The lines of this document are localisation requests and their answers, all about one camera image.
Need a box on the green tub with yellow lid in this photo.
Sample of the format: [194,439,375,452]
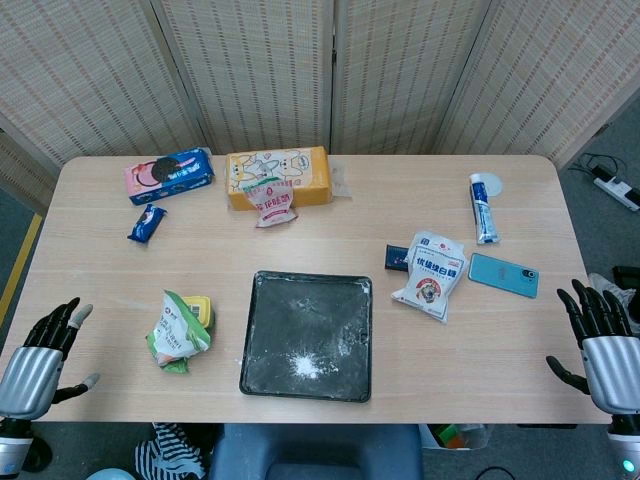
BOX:
[180,295,217,331]

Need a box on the beige woven folding screen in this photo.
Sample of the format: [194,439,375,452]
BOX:
[0,0,640,211]

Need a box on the black white striped cloth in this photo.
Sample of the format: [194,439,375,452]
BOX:
[134,422,206,480]

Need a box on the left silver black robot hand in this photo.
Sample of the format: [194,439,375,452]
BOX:
[0,297,101,420]

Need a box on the dark blue small box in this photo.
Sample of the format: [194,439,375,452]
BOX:
[384,243,412,273]

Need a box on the black baking tray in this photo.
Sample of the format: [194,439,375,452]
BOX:
[238,270,374,404]

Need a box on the green white corn starch bag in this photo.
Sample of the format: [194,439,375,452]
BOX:
[145,289,215,375]

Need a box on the clear box with colourful items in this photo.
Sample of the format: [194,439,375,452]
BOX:
[419,423,494,451]

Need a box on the white round disc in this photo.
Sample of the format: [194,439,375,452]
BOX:
[480,172,505,199]

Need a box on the blue chair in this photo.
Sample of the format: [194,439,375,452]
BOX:
[208,423,425,480]

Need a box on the grey sneaker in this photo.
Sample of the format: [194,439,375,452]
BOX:
[587,272,640,341]

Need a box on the small blue cookie packet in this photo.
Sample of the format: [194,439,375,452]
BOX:
[127,203,169,245]

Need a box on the teal smartphone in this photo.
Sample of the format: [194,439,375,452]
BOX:
[467,252,541,300]

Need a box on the blue white toothpaste tube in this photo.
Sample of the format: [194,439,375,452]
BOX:
[468,173,500,246]

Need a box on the yellow tissue pack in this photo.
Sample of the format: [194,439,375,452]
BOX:
[225,145,354,212]

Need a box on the black rounded object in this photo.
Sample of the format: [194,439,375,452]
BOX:
[27,434,52,474]

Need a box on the blue pink cookie box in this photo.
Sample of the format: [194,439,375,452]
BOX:
[123,147,216,207]

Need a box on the white sugar bag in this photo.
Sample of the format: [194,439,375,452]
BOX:
[390,230,466,324]

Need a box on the white power strip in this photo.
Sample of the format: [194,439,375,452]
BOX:
[593,174,640,212]

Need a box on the black cable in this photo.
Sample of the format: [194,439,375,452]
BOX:
[567,152,629,181]
[474,466,521,480]

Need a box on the red white small packet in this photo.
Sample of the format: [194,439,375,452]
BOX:
[243,177,300,229]

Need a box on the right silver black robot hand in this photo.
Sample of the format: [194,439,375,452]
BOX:
[545,278,640,416]

